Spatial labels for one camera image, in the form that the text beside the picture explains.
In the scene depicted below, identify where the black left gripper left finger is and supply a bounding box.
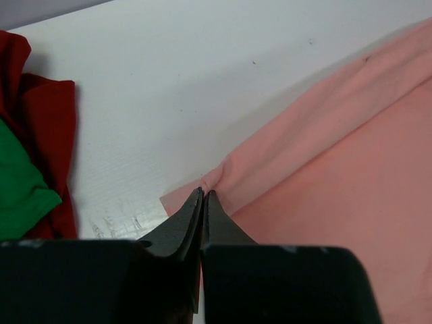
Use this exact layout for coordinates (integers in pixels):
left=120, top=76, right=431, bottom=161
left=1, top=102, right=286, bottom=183
left=136, top=188, right=204, bottom=314

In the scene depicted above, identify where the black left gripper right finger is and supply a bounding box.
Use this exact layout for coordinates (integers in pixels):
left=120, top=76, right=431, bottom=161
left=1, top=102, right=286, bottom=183
left=200, top=191, right=260, bottom=323

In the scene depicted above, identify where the pink t shirt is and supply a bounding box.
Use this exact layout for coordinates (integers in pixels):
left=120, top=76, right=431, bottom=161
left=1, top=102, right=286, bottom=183
left=161, top=20, right=431, bottom=323

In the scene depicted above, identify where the green folded t shirt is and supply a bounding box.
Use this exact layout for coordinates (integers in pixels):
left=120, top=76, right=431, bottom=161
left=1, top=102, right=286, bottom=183
left=1, top=121, right=61, bottom=240

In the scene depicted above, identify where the red folded t shirt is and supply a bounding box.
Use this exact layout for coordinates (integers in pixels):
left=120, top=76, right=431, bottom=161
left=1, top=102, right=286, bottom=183
left=1, top=31, right=77, bottom=239

